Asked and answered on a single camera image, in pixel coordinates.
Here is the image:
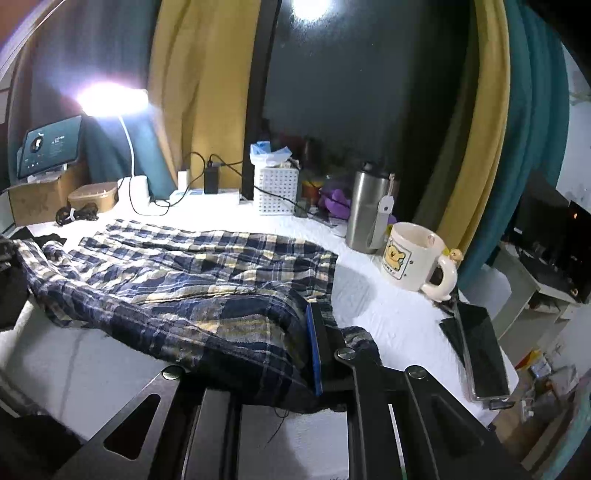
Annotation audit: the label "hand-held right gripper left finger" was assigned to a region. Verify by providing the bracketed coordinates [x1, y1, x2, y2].
[52, 364, 241, 480]

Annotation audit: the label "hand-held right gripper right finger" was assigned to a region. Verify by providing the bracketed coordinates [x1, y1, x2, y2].
[305, 301, 532, 480]

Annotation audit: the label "plaid pants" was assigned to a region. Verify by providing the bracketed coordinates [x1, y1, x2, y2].
[13, 218, 384, 414]

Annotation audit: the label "white textured tablecloth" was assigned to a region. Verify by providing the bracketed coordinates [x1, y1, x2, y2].
[0, 198, 518, 480]

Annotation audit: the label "cardboard box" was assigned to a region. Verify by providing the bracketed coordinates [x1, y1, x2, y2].
[8, 161, 90, 227]

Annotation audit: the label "white cartoon mug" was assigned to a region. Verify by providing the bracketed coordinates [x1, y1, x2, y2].
[380, 222, 459, 303]

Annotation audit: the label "beige lidded container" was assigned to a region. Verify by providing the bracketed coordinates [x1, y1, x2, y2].
[67, 181, 120, 213]

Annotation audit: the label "dark flat case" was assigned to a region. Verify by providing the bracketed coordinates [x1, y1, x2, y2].
[438, 316, 469, 365]

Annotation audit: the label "steel tumbler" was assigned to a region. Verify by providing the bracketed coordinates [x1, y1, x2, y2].
[345, 161, 398, 254]

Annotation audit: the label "purple cloth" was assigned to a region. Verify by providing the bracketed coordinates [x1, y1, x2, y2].
[321, 187, 356, 220]

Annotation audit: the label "tablet with dark screen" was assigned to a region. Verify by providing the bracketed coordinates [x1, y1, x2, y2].
[17, 115, 84, 180]

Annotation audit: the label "white perforated basket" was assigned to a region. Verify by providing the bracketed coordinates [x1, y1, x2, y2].
[257, 165, 302, 216]

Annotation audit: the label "white desk lamp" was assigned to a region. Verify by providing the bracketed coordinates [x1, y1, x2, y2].
[74, 80, 153, 208]

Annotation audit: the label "black smartphone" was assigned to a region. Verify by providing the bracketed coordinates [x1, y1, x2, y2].
[455, 302, 511, 402]

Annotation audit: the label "white power strip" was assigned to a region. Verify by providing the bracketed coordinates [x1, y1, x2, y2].
[168, 187, 242, 207]

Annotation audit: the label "plastic bag of blue masks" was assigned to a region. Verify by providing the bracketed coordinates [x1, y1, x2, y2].
[250, 141, 301, 169]

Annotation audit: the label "teal curtain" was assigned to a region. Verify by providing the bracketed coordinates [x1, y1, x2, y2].
[9, 0, 178, 199]
[457, 0, 568, 287]

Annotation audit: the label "white computer desk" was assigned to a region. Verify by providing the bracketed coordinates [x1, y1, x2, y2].
[492, 240, 591, 342]

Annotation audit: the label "pile of colourful packets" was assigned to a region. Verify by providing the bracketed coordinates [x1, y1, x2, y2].
[515, 348, 583, 421]

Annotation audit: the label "black computer monitor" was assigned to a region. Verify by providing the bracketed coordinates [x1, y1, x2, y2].
[510, 173, 570, 273]

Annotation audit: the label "dark window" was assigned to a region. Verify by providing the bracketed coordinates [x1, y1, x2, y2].
[245, 0, 476, 222]

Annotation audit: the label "yellow curtain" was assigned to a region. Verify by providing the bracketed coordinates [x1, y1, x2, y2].
[148, 0, 278, 195]
[416, 0, 513, 259]

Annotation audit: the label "black coiled cable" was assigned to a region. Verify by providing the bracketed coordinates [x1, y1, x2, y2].
[55, 205, 99, 227]

